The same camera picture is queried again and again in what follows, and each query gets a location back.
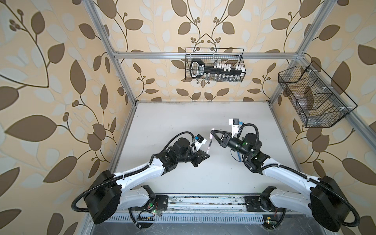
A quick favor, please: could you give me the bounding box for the pink pen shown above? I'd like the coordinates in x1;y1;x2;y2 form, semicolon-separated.
206;140;212;154

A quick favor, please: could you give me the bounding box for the wire basket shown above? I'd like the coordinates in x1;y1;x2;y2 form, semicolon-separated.
185;47;246;83
278;61;358;128

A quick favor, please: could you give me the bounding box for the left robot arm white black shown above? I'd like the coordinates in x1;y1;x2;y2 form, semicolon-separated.
71;132;210;224

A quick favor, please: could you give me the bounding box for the back wire basket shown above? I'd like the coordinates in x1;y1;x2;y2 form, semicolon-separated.
185;47;246;83

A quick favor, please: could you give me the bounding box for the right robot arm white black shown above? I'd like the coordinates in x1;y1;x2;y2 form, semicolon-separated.
211;123;361;232

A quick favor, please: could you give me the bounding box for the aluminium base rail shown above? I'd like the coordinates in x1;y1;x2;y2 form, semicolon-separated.
105;194;310;224

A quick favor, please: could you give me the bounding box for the right wire basket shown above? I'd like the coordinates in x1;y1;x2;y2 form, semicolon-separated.
278;61;358;128

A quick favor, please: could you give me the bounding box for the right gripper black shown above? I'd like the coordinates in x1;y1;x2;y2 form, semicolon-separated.
211;130;250;159

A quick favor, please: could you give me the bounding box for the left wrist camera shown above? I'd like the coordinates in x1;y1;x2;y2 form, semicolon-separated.
193;134;207;150

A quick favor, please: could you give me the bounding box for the black tool in basket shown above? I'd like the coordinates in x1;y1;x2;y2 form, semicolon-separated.
187;59;246;78

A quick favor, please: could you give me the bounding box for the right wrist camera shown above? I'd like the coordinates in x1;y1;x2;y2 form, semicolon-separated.
229;118;243;138

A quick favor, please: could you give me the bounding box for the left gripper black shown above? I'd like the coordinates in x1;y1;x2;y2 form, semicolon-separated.
176;148;211;167

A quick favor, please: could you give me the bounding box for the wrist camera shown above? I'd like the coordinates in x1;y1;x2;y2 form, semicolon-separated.
229;118;243;138
193;134;207;150

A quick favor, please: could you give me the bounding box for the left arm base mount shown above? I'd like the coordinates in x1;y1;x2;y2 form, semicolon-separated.
128;195;169;229

